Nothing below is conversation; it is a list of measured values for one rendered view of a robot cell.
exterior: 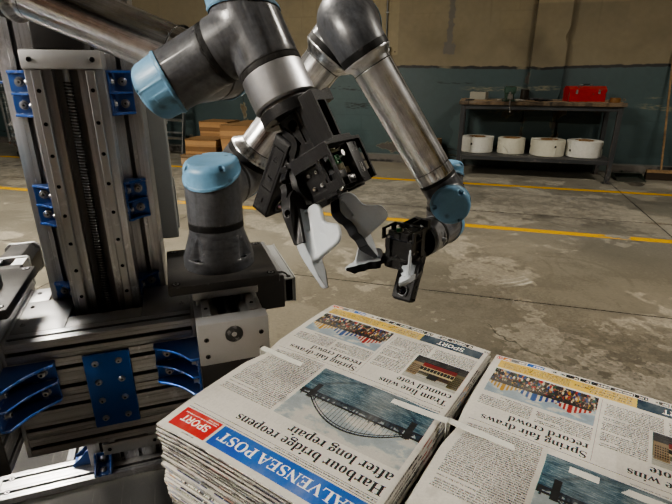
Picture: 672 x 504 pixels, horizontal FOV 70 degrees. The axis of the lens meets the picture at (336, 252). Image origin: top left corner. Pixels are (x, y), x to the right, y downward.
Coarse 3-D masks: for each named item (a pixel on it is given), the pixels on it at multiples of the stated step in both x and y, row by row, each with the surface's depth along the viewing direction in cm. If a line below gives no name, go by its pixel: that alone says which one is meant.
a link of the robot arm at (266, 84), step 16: (272, 64) 52; (288, 64) 52; (256, 80) 52; (272, 80) 52; (288, 80) 52; (304, 80) 53; (256, 96) 53; (272, 96) 52; (288, 96) 52; (256, 112) 54
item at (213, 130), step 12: (204, 120) 696; (216, 120) 696; (228, 120) 697; (252, 120) 696; (204, 132) 689; (216, 132) 684; (228, 132) 637; (240, 132) 632; (192, 144) 655; (204, 144) 651; (216, 144) 649
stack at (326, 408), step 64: (320, 320) 79; (384, 320) 79; (256, 384) 63; (320, 384) 63; (384, 384) 63; (448, 384) 63; (512, 384) 63; (576, 384) 63; (192, 448) 53; (256, 448) 52; (320, 448) 52; (384, 448) 52; (448, 448) 52; (512, 448) 52; (576, 448) 52; (640, 448) 52
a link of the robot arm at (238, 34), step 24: (216, 0) 52; (240, 0) 51; (264, 0) 52; (216, 24) 52; (240, 24) 52; (264, 24) 52; (216, 48) 53; (240, 48) 52; (264, 48) 52; (288, 48) 53; (240, 72) 54
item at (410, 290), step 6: (426, 252) 101; (420, 276) 100; (396, 282) 101; (414, 282) 98; (396, 288) 100; (402, 288) 99; (408, 288) 99; (414, 288) 99; (396, 294) 100; (402, 294) 99; (408, 294) 98; (414, 294) 99; (402, 300) 99; (408, 300) 98; (414, 300) 100
